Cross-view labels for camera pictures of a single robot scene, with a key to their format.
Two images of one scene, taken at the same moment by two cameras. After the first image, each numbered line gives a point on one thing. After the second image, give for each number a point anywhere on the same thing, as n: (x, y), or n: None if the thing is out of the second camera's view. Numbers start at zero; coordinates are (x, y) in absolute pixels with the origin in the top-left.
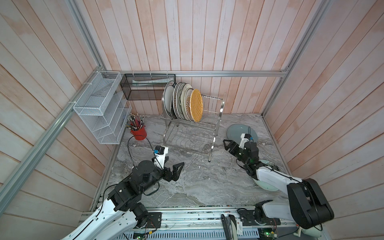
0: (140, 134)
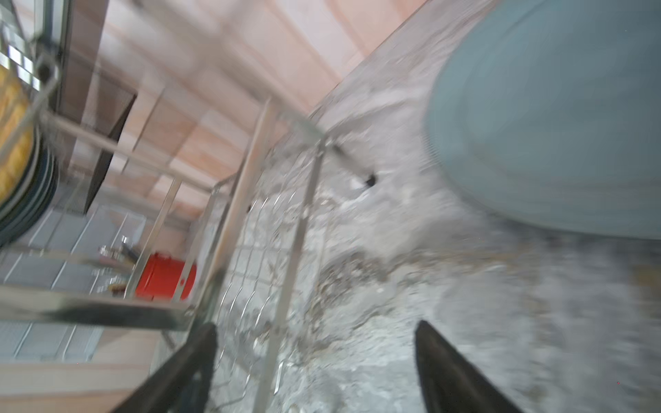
0: (159, 275)
